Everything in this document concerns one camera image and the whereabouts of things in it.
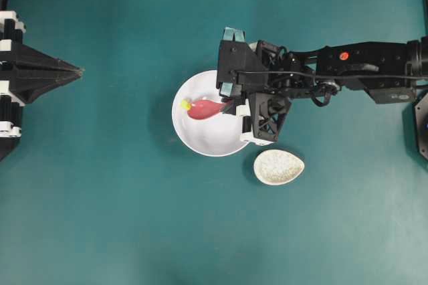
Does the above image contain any speckled egg-shaped dish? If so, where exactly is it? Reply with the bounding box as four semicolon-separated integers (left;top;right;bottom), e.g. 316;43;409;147
253;149;305;186

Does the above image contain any white round bowl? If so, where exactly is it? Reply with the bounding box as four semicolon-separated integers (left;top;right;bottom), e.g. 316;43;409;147
171;70;248;157

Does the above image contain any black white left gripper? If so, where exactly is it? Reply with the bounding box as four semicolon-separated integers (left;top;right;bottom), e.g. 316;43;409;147
1;11;83;160

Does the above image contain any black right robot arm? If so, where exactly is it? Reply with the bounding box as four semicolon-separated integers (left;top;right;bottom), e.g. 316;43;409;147
216;37;427;145

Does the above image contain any red spoon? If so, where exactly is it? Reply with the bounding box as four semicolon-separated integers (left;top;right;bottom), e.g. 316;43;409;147
187;99;231;120

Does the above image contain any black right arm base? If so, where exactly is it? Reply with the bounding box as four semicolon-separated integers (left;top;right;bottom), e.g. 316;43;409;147
402;88;427;167

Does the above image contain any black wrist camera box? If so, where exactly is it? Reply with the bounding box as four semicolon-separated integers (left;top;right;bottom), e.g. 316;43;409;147
216;27;268;98

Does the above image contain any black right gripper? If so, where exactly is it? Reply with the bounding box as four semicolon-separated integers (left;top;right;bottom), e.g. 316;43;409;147
221;40;321;145

